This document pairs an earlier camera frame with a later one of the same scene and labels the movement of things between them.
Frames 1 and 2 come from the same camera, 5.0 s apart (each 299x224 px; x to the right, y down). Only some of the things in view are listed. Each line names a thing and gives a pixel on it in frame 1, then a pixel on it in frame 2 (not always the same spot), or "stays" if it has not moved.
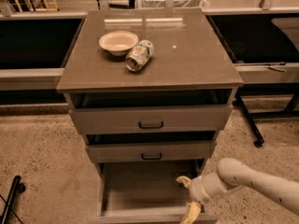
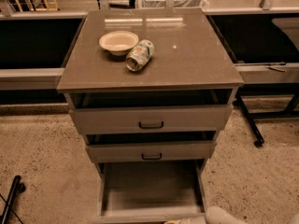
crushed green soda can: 139,55 stays
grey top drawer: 151,111 stays
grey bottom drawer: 148,191 stays
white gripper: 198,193 to 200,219
